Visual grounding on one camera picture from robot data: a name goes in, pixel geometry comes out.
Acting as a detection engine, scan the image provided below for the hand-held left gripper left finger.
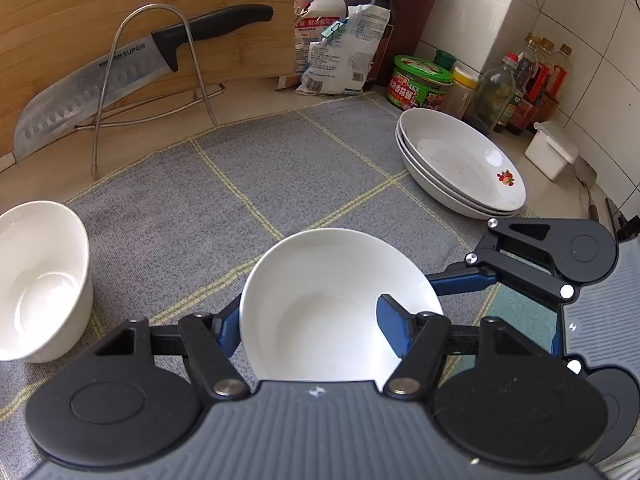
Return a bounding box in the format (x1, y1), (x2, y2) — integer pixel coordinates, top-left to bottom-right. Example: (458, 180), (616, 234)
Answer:
(95, 295), (251, 401)

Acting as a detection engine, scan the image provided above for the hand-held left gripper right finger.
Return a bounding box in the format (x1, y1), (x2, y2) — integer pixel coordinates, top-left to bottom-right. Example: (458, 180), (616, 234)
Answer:
(377, 294), (538, 401)

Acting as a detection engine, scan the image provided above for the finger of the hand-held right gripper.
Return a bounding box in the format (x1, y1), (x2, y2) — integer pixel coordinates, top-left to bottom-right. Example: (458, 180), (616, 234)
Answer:
(550, 312), (591, 376)
(427, 217), (576, 306)

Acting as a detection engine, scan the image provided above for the white pink-flower bowl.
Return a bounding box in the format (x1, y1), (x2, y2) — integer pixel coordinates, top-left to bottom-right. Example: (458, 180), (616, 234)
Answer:
(0, 201), (95, 364)
(239, 228), (445, 382)

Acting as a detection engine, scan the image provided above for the white fruit-print plate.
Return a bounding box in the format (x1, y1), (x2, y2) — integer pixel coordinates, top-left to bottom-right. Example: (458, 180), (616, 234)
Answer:
(398, 108), (527, 211)
(395, 125), (527, 216)
(397, 140), (523, 220)

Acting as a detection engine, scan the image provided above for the grey and teal dish mat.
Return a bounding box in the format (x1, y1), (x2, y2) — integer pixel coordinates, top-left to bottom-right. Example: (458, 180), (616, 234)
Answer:
(0, 91), (566, 426)

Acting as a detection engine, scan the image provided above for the metal spatula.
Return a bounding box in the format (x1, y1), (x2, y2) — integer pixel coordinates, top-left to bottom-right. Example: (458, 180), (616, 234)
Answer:
(572, 157), (602, 223)

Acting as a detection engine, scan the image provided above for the white plastic container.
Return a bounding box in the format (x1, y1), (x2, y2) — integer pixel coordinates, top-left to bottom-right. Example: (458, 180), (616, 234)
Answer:
(524, 121), (580, 181)

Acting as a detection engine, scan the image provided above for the yellow-lidded jar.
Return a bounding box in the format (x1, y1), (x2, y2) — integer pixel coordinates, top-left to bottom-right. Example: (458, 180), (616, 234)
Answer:
(440, 65), (480, 122)

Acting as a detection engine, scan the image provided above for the clear glass oil bottle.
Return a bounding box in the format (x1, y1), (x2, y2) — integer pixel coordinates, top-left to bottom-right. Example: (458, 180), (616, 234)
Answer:
(462, 55), (516, 134)

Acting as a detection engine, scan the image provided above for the green-lidded sauce jar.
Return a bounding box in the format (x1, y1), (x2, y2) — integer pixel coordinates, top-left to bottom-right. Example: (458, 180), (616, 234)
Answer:
(386, 54), (455, 112)

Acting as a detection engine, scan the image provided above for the red-capped sauce bottle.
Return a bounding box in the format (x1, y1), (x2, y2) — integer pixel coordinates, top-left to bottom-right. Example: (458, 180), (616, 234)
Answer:
(495, 51), (540, 136)

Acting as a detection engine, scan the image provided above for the brown condiment bottle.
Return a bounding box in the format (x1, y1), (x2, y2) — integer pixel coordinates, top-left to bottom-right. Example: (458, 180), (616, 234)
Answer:
(535, 37), (558, 106)
(547, 44), (574, 126)
(522, 32), (546, 76)

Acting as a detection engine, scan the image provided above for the white printed food bag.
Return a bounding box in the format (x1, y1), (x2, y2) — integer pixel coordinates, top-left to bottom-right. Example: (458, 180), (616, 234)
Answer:
(295, 4), (394, 96)

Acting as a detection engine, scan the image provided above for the dark brown knife block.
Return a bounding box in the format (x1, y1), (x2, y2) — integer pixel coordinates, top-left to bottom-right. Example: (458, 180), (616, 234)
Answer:
(390, 0), (448, 68)

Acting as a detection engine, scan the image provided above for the teal bag clip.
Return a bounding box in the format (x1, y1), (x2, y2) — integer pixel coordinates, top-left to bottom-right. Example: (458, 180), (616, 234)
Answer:
(320, 19), (349, 45)

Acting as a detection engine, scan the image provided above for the dark soy sauce bottle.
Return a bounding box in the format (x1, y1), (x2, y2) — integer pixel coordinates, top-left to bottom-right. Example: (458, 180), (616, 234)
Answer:
(357, 0), (405, 87)

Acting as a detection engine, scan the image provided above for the red and white food bag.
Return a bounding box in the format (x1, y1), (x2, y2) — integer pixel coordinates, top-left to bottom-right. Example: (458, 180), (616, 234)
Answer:
(294, 0), (351, 83)

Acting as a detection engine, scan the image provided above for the bamboo cutting board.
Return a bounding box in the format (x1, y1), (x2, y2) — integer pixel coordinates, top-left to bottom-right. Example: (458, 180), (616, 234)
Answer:
(0, 0), (296, 161)

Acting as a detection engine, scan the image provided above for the metal wire rack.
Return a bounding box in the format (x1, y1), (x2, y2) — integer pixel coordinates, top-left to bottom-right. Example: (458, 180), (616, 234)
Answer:
(74, 4), (227, 179)

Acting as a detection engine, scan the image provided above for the black-handled kitchen knife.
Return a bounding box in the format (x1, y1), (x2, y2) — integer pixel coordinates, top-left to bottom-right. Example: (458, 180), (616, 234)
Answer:
(12, 5), (275, 163)

